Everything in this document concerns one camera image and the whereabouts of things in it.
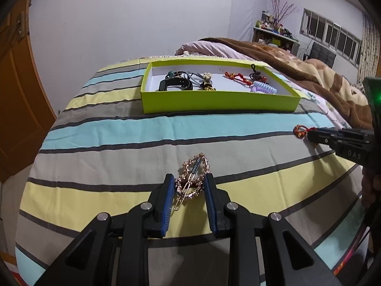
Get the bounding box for black chair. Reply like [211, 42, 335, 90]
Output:
[304, 42, 337, 67]

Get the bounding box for dark hair tie teal bead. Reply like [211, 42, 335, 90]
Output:
[165, 70, 191, 79]

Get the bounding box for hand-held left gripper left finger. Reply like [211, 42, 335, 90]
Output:
[43, 174, 176, 286]

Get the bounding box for striped bedsheet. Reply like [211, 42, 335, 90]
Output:
[15, 55, 372, 286]

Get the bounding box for white curtain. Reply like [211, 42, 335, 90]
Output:
[359, 12, 378, 81]

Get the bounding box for red knotted bracelet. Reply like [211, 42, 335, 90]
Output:
[293, 124, 317, 149]
[224, 71, 253, 87]

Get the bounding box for white wall shelf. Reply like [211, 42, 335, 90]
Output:
[253, 26, 300, 56]

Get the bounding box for black watch band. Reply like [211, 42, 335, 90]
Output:
[159, 77, 194, 91]

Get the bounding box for decorative purple branches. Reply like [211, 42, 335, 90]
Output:
[271, 0, 298, 24]

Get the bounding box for barred window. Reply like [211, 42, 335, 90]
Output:
[299, 7, 362, 69]

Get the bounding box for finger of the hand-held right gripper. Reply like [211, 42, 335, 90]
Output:
[326, 137, 372, 166]
[307, 127, 372, 145]

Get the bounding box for brown plush blanket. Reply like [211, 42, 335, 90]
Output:
[198, 37, 374, 130]

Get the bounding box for group of bottles and jars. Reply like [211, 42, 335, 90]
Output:
[256, 10, 298, 38]

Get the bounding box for person's right hand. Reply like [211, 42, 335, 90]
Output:
[361, 165, 381, 209]

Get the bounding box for pink quilt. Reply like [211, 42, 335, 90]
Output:
[175, 41, 253, 61]

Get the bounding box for grey hair ties white beads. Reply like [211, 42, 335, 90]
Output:
[183, 71, 213, 85]

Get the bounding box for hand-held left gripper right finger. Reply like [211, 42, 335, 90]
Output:
[203, 173, 343, 286]

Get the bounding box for metal door latch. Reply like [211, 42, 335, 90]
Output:
[15, 12, 29, 38]

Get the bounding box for dark knotted bracelet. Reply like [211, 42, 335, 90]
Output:
[249, 64, 270, 82]

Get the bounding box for light blue spiral hair tie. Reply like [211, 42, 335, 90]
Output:
[253, 80, 278, 95]

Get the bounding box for orange wooden door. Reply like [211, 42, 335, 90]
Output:
[0, 0, 57, 184]

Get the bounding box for rose gold hair clip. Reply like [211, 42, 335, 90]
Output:
[173, 153, 211, 210]

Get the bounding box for lime green cardboard box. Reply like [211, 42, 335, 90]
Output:
[140, 60, 302, 114]

